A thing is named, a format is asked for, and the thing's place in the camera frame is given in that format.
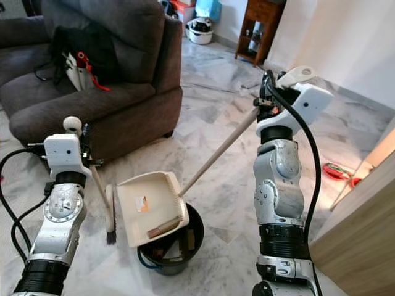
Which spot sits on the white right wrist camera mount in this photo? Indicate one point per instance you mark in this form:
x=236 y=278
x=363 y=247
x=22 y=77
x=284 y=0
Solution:
x=311 y=102

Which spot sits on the white helmet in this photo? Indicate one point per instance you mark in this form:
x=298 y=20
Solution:
x=200 y=31

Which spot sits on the blue bag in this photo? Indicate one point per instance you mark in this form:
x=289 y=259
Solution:
x=208 y=9

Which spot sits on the red box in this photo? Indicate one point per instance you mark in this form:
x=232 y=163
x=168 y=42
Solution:
x=182 y=9

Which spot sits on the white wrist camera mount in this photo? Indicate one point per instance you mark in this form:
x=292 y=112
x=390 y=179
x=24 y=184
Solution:
x=65 y=154
x=311 y=102

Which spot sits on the brown cardboard tube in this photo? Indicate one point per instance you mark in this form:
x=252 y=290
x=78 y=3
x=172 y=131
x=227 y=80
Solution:
x=160 y=230

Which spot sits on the dark grey fabric sofa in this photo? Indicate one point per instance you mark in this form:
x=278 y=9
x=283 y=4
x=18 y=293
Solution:
x=99 y=111

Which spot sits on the red and green floor item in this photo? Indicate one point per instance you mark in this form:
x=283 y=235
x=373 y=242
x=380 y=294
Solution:
x=336 y=171

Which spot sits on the orange and white scrap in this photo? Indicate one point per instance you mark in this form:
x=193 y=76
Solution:
x=142 y=205

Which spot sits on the dark wooden cabinet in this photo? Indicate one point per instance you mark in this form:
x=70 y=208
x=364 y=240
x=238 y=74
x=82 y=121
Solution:
x=265 y=12

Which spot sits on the black plastic bin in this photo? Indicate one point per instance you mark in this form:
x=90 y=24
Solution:
x=188 y=246

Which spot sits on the beige hand brush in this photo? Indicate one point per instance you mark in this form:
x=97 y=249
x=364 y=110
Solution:
x=72 y=125

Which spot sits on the light wooden furniture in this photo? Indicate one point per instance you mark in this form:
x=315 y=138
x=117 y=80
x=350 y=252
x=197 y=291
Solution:
x=358 y=240

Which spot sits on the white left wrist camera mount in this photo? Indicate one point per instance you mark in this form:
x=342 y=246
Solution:
x=65 y=154

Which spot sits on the black bag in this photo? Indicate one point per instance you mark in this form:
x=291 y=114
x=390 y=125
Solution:
x=92 y=43

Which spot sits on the white paper bag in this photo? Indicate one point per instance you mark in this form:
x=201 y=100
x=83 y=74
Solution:
x=74 y=74

